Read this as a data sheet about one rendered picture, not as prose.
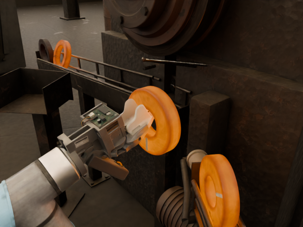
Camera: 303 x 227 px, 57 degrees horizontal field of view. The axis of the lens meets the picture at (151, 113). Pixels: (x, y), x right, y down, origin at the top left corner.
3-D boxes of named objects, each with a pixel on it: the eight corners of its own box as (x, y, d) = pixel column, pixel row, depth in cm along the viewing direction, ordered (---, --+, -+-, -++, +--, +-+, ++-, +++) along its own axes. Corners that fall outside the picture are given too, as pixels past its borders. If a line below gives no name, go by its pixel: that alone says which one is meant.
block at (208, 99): (206, 151, 99) (213, 87, 88) (224, 161, 93) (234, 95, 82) (184, 162, 93) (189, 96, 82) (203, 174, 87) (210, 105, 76)
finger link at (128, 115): (150, 90, 59) (116, 113, 56) (156, 112, 63) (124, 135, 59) (141, 86, 62) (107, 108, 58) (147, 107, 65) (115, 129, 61)
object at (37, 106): (46, 185, 165) (20, 67, 132) (86, 193, 159) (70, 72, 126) (23, 211, 147) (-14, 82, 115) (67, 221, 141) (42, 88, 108)
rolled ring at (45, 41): (45, 38, 168) (50, 38, 170) (35, 38, 182) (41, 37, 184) (52, 69, 174) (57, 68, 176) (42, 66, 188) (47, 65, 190)
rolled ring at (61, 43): (56, 77, 167) (61, 78, 169) (68, 55, 156) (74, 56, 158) (50, 55, 175) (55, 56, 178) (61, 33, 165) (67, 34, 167)
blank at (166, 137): (135, 78, 67) (124, 81, 65) (183, 95, 56) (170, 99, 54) (138, 136, 73) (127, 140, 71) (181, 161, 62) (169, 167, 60)
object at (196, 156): (207, 167, 79) (208, 148, 76) (216, 186, 70) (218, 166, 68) (185, 168, 78) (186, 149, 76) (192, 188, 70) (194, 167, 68)
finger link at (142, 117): (160, 95, 57) (125, 120, 54) (165, 117, 61) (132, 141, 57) (150, 90, 59) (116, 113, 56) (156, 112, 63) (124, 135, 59)
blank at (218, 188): (216, 219, 67) (202, 220, 67) (208, 153, 69) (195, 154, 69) (245, 238, 52) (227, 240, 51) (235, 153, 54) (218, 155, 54)
